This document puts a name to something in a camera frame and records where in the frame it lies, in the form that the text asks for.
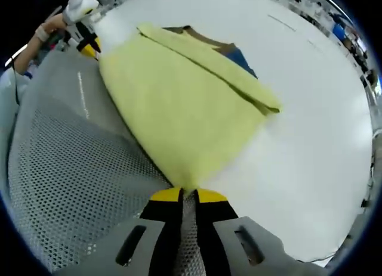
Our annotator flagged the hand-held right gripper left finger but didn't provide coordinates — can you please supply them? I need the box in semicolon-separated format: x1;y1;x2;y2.
55;186;184;276

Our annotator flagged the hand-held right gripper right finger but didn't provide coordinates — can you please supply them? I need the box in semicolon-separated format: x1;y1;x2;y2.
193;187;328;276

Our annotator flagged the yellow blue grey garment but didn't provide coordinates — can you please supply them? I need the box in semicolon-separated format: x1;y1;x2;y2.
98;21;283;191

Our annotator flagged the person's left hand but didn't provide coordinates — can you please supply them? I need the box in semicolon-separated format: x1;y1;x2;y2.
41;13;69;33

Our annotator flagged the white wristband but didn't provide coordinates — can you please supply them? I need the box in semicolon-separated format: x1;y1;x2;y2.
34;28;50;43

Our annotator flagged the person's white clothing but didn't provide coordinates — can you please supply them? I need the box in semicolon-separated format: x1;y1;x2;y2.
0;70;33;181

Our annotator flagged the grey mesh office chair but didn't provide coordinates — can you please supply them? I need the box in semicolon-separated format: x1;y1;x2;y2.
5;54;192;276

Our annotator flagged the blue storage box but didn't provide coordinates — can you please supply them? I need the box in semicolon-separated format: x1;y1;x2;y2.
332;23;347;38

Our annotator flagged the thin black cable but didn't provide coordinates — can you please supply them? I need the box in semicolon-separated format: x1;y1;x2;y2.
4;54;21;106

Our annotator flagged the white table cable lid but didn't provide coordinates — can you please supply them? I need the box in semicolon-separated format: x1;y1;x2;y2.
266;13;323;50

